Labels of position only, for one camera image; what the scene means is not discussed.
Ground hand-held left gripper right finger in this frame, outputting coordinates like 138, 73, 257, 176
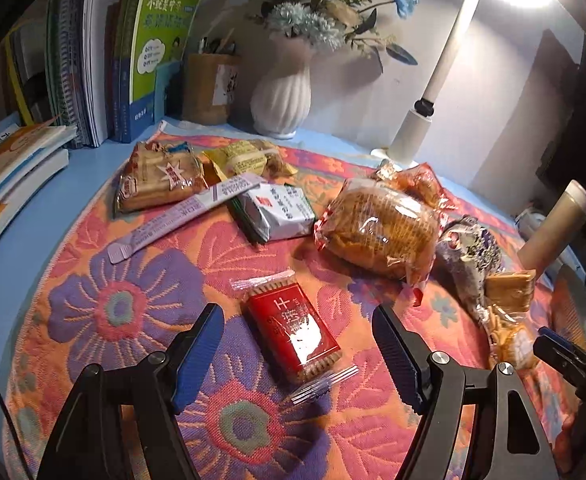
372, 304, 560, 480

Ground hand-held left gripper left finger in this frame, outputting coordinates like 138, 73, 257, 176
37, 303, 225, 480

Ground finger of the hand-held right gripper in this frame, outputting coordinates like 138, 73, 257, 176
533, 336, 586, 397
539, 326, 582, 357

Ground red biscuit packet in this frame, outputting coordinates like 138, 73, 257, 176
229, 269, 361, 405

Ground yellow snack packet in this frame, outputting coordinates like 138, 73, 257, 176
202, 140, 298, 186

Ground glass bowl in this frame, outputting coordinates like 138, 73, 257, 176
548, 265, 586, 361

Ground clear round cookie packet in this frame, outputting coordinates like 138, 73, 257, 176
475, 305, 540, 371

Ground square brown cookie packet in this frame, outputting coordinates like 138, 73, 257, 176
484, 269, 538, 313

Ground floral woven cloth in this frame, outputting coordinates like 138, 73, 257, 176
0, 127, 581, 480

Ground beige tube bottle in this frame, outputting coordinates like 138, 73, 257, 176
517, 179, 586, 283

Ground pale plastic container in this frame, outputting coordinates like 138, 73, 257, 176
514, 208, 548, 241

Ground large clear bread packet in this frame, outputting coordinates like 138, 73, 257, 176
314, 176, 446, 306

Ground long purple sachet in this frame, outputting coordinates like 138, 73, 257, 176
107, 172, 265, 265

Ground green and silver packet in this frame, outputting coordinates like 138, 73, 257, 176
228, 183, 316, 247

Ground orange cracker packet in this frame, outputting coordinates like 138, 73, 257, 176
113, 141, 210, 217

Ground dark panel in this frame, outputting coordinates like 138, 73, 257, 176
535, 35, 586, 201

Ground white desk lamp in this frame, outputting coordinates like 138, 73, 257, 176
370, 0, 571, 171

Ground stack of flat books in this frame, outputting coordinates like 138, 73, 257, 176
0, 112, 79, 281

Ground small blue box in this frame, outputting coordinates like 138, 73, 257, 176
154, 60, 189, 123

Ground brown pen holder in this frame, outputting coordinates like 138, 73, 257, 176
182, 52, 244, 127

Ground white ribbed vase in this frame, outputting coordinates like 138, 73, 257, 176
249, 35, 314, 140

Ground bundle of pens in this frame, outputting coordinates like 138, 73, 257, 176
198, 25, 239, 57

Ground thick white paper book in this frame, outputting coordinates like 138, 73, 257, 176
82, 0, 139, 148

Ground green cover book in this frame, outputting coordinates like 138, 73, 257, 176
114, 0, 206, 143

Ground spiral notebooks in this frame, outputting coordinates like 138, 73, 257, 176
46, 0, 91, 150

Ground yellow and dark books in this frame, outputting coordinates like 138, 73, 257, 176
4, 15, 54, 126

